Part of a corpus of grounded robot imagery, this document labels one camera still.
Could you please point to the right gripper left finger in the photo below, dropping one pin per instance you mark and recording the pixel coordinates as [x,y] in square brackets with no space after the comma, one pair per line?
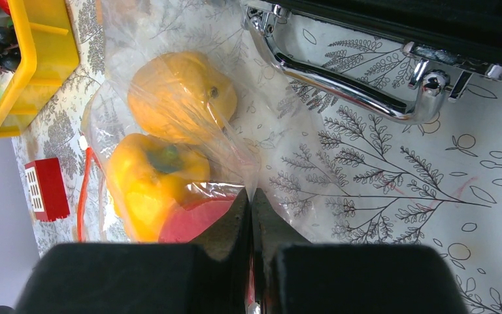
[207,275]

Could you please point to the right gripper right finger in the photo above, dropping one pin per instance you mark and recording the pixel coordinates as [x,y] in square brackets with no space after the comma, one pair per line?
[293,275]

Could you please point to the red fake apple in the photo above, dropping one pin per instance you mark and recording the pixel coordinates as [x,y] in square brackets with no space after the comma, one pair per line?
[187,222]

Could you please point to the yellow fake bell pepper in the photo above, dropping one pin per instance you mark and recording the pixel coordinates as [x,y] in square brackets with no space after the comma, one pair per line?
[147,177]

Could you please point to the clear zip top bag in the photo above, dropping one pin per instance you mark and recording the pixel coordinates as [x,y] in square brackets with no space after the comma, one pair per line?
[269,143]

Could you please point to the red fake tomato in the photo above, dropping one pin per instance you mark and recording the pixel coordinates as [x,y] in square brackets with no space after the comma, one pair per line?
[4,6]

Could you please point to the yellow plastic bin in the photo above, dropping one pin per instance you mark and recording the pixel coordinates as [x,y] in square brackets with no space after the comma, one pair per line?
[49,56]

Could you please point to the black poker chip case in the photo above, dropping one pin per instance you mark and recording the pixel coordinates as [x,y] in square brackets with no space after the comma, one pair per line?
[450,40]

